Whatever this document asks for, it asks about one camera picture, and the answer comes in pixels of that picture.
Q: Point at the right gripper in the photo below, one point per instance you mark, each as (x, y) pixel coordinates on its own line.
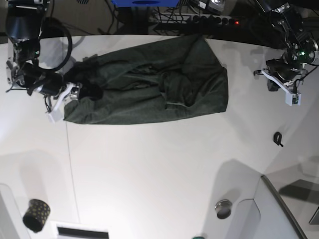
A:
(56, 90)

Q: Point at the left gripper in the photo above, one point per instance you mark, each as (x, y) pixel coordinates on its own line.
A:
(283, 75)

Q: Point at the dark green t-shirt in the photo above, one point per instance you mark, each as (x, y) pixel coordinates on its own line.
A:
(168, 80)

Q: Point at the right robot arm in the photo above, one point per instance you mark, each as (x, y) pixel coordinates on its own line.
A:
(25, 23)

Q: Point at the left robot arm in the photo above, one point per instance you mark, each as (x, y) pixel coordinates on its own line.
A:
(301, 54)

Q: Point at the small black clip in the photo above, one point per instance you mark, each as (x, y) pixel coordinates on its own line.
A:
(277, 139)

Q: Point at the blue box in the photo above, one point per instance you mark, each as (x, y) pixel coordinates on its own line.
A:
(145, 3)

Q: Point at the white power strip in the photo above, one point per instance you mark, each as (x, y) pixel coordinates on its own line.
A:
(193, 18)

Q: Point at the black patterned cup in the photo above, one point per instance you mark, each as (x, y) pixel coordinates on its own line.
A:
(36, 215)

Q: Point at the black white flat device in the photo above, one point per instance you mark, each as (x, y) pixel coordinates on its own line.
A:
(62, 230)

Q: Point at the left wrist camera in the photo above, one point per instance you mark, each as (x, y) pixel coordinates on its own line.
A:
(293, 99)

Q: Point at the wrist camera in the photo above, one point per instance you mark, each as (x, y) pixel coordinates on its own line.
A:
(55, 116)
(293, 99)

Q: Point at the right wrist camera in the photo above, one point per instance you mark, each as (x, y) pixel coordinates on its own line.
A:
(55, 116)

